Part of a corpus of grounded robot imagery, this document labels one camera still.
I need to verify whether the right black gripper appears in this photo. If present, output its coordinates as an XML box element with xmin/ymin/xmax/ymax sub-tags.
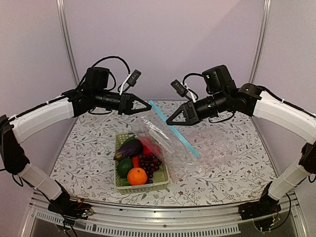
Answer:
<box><xmin>166</xmin><ymin>90</ymin><xmax>229</xmax><ymax>126</ymax></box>

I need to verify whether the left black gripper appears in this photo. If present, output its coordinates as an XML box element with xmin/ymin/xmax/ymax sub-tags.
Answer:
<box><xmin>93</xmin><ymin>89</ymin><xmax>151</xmax><ymax>115</ymax></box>

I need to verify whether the clear zip bag blue zipper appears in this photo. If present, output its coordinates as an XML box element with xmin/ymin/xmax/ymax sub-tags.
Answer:
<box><xmin>128</xmin><ymin>99</ymin><xmax>200</xmax><ymax>183</ymax></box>

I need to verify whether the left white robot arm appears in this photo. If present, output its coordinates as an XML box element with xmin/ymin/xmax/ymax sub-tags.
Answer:
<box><xmin>0</xmin><ymin>89</ymin><xmax>151</xmax><ymax>216</ymax></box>

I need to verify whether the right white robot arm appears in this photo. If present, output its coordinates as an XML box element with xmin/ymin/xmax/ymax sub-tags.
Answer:
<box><xmin>166</xmin><ymin>83</ymin><xmax>316</xmax><ymax>215</ymax></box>

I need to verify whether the clear bag at back corner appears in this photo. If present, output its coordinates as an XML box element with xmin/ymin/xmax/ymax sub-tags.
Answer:
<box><xmin>77</xmin><ymin>109</ymin><xmax>114</xmax><ymax>125</ymax></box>

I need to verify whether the crumpled clear plastic bag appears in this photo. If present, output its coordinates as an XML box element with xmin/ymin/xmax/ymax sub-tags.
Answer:
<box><xmin>172</xmin><ymin>126</ymin><xmax>235</xmax><ymax>181</ymax></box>

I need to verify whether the purple eggplant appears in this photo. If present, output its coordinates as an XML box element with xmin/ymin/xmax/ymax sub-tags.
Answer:
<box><xmin>114</xmin><ymin>139</ymin><xmax>143</xmax><ymax>160</ymax></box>

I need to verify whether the red apple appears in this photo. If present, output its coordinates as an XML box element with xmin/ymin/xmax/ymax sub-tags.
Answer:
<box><xmin>143</xmin><ymin>144</ymin><xmax>161</xmax><ymax>155</ymax></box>

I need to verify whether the orange carrot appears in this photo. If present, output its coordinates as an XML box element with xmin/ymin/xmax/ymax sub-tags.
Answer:
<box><xmin>131</xmin><ymin>156</ymin><xmax>140</xmax><ymax>168</ymax></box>

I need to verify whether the green pepper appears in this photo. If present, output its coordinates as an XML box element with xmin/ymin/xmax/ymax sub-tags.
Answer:
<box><xmin>117</xmin><ymin>158</ymin><xmax>134</xmax><ymax>179</ymax></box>

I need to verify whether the dark red grape bunch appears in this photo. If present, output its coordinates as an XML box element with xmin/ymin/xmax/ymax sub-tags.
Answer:
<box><xmin>139</xmin><ymin>153</ymin><xmax>162</xmax><ymax>184</ymax></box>

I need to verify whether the green plastic basket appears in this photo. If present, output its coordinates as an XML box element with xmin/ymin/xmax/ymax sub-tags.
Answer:
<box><xmin>114</xmin><ymin>132</ymin><xmax>172</xmax><ymax>196</ymax></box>

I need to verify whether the orange fruit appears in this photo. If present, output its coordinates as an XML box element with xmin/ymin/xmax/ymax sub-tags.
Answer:
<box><xmin>127</xmin><ymin>167</ymin><xmax>148</xmax><ymax>186</ymax></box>

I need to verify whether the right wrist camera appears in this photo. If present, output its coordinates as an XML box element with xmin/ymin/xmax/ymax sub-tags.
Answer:
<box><xmin>170</xmin><ymin>79</ymin><xmax>198</xmax><ymax>103</ymax></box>

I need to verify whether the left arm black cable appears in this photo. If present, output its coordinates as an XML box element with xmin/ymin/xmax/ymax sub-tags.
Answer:
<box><xmin>78</xmin><ymin>56</ymin><xmax>131</xmax><ymax>87</ymax></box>

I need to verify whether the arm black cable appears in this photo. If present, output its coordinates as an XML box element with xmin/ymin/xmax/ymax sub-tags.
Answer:
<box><xmin>78</xmin><ymin>56</ymin><xmax>131</xmax><ymax>87</ymax></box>
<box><xmin>261</xmin><ymin>85</ymin><xmax>316</xmax><ymax>117</ymax></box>

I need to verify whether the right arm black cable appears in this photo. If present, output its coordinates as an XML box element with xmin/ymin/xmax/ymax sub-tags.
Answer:
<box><xmin>261</xmin><ymin>85</ymin><xmax>316</xmax><ymax>117</ymax></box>

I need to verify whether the right aluminium frame post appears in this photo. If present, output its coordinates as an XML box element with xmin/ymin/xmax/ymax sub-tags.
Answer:
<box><xmin>242</xmin><ymin>0</ymin><xmax>272</xmax><ymax>83</ymax></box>

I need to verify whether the aluminium frame post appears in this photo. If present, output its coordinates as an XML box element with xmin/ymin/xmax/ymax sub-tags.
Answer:
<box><xmin>56</xmin><ymin>0</ymin><xmax>81</xmax><ymax>86</ymax></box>
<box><xmin>242</xmin><ymin>0</ymin><xmax>272</xmax><ymax>83</ymax></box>

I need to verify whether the front aluminium rail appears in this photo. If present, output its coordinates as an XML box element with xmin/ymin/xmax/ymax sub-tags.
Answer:
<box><xmin>27</xmin><ymin>199</ymin><xmax>299</xmax><ymax>237</ymax></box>

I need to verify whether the left aluminium frame post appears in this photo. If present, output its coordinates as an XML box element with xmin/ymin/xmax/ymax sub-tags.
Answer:
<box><xmin>56</xmin><ymin>0</ymin><xmax>81</xmax><ymax>86</ymax></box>

